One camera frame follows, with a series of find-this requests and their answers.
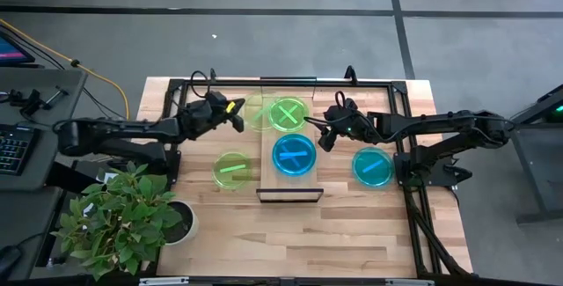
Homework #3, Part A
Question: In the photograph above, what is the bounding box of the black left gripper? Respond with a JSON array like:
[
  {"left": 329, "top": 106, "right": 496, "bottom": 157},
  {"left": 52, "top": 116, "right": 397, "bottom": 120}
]
[{"left": 178, "top": 91, "right": 247, "bottom": 141}]

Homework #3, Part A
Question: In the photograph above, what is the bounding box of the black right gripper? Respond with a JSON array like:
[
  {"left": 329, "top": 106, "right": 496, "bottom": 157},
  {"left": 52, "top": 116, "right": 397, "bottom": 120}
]
[{"left": 303, "top": 98, "right": 376, "bottom": 153}]

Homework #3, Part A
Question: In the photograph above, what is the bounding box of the green potted plant white pot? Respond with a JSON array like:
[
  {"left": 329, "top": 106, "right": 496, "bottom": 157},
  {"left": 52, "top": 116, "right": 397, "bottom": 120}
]
[{"left": 50, "top": 160, "right": 199, "bottom": 282}]

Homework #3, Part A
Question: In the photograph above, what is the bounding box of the grey desk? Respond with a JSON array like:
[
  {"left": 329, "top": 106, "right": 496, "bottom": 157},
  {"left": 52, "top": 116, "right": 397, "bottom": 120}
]
[{"left": 0, "top": 66, "right": 89, "bottom": 193}]

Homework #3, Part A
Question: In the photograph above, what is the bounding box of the black clamp tool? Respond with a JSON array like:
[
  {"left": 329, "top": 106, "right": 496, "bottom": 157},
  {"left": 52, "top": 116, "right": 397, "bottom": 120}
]
[{"left": 0, "top": 85, "right": 70, "bottom": 118}]

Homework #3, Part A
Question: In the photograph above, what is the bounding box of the grey metal stand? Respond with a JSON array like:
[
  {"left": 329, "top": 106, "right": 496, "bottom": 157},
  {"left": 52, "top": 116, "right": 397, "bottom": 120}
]
[{"left": 494, "top": 84, "right": 563, "bottom": 225}]

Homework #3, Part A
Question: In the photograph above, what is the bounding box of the black keyboard coloured backlight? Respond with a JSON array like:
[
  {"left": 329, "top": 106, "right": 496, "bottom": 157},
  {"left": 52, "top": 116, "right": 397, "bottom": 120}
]
[{"left": 0, "top": 123, "right": 41, "bottom": 176}]

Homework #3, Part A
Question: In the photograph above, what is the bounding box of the computer monitor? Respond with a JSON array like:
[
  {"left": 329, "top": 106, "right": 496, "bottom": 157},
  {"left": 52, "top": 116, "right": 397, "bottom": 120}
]
[{"left": 0, "top": 30, "right": 36, "bottom": 66}]

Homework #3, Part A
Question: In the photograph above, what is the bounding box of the dark grey table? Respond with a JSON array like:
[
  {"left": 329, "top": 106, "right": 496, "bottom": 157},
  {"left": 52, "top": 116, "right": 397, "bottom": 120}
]
[{"left": 0, "top": 187, "right": 62, "bottom": 281}]

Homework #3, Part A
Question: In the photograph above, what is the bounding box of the black aluminium rig frame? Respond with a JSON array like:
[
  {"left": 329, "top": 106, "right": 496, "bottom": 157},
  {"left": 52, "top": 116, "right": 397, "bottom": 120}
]
[{"left": 149, "top": 77, "right": 474, "bottom": 286}]

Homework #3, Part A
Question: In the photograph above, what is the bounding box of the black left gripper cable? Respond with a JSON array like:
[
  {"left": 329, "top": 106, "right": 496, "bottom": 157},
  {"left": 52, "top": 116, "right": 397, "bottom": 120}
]
[{"left": 189, "top": 70, "right": 213, "bottom": 100}]

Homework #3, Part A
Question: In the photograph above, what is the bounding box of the yellow cable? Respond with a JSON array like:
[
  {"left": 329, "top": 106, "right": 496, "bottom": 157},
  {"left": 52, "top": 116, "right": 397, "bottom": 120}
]
[{"left": 0, "top": 18, "right": 132, "bottom": 122}]

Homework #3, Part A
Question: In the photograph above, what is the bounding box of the silver metal bracket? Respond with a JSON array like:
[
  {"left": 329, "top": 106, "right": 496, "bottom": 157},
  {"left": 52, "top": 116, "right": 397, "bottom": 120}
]
[
  {"left": 385, "top": 279, "right": 435, "bottom": 286},
  {"left": 139, "top": 276, "right": 190, "bottom": 286}
]

